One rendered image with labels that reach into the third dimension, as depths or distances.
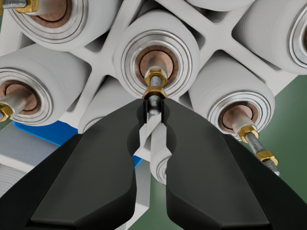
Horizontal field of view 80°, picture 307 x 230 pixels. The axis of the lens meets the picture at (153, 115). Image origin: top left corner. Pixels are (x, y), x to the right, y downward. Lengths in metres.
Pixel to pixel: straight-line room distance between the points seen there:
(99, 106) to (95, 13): 0.11
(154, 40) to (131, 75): 0.04
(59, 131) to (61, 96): 0.27
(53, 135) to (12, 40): 0.25
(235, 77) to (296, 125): 0.46
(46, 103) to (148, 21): 0.15
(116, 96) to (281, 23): 0.20
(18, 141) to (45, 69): 0.30
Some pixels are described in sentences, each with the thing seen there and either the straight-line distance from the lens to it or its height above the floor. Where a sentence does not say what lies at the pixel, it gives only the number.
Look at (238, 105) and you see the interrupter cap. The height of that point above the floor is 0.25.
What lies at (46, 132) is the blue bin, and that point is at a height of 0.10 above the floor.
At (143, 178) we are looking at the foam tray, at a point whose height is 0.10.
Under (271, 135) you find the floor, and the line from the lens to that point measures 0.66.
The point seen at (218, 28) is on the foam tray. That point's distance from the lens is 0.28.
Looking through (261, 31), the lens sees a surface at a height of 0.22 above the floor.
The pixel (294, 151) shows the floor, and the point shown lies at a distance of 0.75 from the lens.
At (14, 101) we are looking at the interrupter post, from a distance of 0.25.
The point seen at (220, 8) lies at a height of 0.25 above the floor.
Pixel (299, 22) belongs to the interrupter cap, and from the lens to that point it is 0.23.
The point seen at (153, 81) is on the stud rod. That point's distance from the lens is 0.16.
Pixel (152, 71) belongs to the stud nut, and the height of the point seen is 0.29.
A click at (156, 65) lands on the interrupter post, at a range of 0.17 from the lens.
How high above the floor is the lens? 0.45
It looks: 58 degrees down
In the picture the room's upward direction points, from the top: 177 degrees counter-clockwise
